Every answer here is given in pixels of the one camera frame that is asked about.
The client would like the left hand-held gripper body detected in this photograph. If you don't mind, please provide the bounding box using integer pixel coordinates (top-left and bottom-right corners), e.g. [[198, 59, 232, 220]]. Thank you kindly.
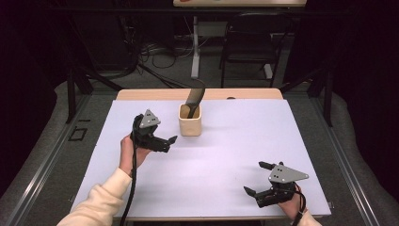
[[129, 108, 172, 154]]

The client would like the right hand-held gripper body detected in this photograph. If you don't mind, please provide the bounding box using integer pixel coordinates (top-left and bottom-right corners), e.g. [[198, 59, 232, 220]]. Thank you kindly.
[[255, 161, 310, 209]]

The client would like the beige square cup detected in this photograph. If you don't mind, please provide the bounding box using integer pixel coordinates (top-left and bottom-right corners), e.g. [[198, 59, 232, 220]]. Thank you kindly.
[[178, 103, 202, 137]]

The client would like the person's left hand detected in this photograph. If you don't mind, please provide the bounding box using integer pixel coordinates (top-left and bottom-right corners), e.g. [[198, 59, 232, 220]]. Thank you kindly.
[[119, 134, 153, 177]]

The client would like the person's right hand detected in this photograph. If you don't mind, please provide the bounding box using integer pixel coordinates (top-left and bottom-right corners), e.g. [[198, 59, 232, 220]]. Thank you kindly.
[[278, 185, 307, 221]]

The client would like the white table mat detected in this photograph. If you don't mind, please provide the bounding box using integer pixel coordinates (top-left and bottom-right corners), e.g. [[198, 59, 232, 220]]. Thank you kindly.
[[70, 99, 332, 219]]

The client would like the white-legged wooden desk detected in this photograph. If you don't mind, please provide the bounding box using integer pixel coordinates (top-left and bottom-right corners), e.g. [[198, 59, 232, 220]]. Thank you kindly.
[[172, 0, 309, 80]]

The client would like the black metal stand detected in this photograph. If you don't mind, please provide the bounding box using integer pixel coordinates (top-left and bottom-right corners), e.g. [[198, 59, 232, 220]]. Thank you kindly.
[[278, 64, 334, 128], [65, 64, 125, 125]]

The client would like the black folding chair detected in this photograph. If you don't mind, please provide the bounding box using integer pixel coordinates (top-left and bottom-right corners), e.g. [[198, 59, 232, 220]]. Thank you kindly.
[[218, 12, 295, 89]]

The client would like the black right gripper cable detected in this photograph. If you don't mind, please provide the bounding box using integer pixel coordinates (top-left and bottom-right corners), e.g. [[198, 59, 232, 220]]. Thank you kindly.
[[291, 187, 308, 226]]

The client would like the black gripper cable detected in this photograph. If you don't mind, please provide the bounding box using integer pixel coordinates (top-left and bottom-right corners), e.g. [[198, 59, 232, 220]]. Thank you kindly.
[[291, 187, 308, 226], [119, 114, 142, 226]]

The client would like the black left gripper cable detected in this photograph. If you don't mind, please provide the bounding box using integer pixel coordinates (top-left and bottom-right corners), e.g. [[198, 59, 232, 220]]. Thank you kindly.
[[119, 114, 142, 226]]

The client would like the tangle of floor cables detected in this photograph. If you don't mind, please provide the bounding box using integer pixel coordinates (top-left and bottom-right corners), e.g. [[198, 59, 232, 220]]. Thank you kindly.
[[123, 15, 210, 89]]

